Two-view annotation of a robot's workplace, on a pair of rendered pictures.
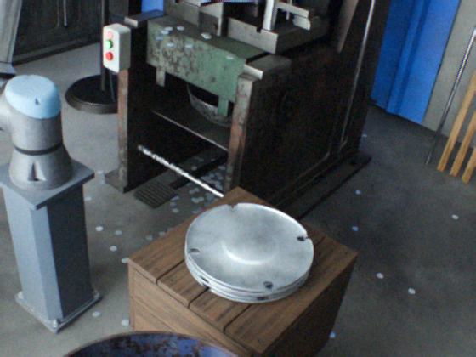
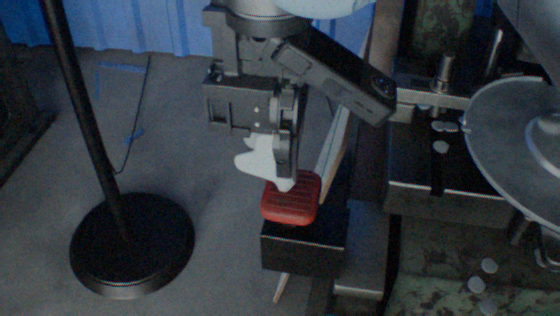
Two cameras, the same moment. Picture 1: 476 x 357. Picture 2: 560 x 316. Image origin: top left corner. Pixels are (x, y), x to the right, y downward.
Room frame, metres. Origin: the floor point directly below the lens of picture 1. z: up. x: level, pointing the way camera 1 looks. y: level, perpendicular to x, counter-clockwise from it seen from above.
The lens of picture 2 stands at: (1.35, 0.60, 1.13)
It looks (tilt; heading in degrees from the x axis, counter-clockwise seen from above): 44 degrees down; 338
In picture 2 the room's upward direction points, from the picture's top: straight up
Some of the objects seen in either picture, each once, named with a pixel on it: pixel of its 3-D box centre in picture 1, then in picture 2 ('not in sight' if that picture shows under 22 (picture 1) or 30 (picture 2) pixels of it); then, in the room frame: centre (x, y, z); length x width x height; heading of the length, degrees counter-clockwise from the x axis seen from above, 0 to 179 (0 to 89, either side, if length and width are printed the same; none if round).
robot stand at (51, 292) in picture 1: (50, 241); not in sight; (0.99, 0.48, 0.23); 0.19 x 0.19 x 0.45; 60
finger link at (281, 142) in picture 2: not in sight; (284, 137); (1.65, 0.48, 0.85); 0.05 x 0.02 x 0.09; 146
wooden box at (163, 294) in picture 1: (239, 306); not in sight; (0.92, -0.04, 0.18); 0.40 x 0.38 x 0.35; 146
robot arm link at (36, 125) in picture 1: (32, 110); not in sight; (0.99, 0.48, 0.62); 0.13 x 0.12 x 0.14; 79
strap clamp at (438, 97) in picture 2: not in sight; (435, 84); (1.76, 0.20, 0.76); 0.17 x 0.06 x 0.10; 56
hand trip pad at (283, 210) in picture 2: not in sight; (291, 212); (1.66, 0.46, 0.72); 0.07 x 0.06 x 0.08; 146
